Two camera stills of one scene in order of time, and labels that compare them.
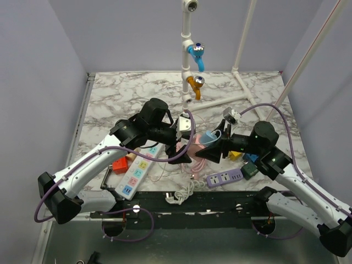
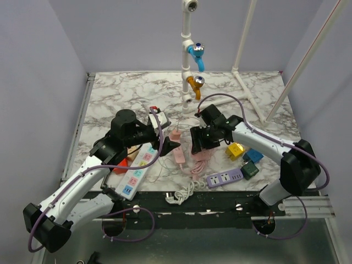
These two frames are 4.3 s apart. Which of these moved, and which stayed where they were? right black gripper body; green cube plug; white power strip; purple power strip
Moved: right black gripper body
Stayed: purple power strip; green cube plug; white power strip
